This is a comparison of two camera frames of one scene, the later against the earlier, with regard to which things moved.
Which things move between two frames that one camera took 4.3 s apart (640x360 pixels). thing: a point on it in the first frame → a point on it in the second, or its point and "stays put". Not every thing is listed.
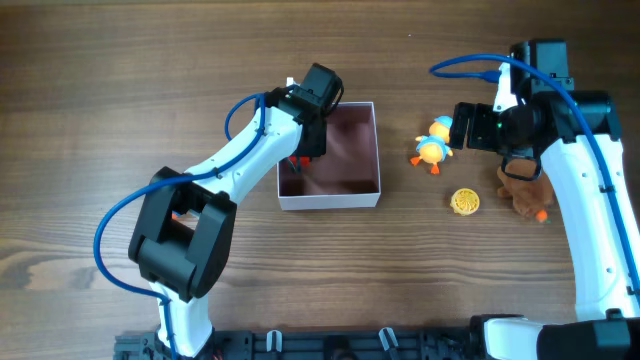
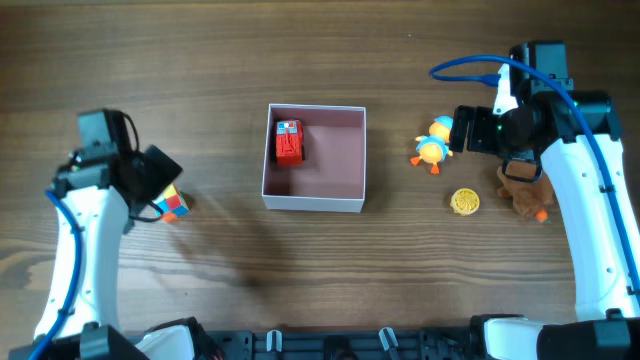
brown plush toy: (529, 196) stays put
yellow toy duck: (432, 148) stays put
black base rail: (325, 344) stays put
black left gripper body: (315, 147) → (158, 175)
